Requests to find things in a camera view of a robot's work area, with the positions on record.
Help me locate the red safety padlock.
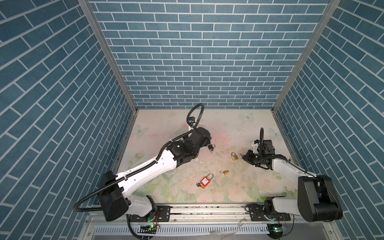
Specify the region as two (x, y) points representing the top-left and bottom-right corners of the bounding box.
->
(199, 173), (214, 189)

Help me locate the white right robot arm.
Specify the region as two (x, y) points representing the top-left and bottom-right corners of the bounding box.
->
(242, 139), (343, 222)

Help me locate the aluminium corner post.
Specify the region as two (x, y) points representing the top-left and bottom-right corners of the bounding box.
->
(272, 0), (341, 115)
(78, 0), (138, 115)

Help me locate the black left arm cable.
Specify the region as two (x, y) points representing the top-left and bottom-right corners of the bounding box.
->
(72, 103), (205, 213)

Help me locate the black padlock with key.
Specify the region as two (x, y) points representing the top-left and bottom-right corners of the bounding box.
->
(208, 144), (216, 153)

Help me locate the aluminium left corner post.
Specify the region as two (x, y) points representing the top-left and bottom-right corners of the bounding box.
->
(78, 0), (138, 115)

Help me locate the aluminium right corner post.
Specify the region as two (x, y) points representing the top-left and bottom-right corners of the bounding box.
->
(272, 0), (341, 115)

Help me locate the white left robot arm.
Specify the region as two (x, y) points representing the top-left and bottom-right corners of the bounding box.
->
(98, 127), (212, 222)

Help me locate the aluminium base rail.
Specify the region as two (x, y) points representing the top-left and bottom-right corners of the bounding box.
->
(79, 203), (343, 240)

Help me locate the brass padlock with key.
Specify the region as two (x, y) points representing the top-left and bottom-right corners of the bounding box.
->
(231, 152), (239, 161)

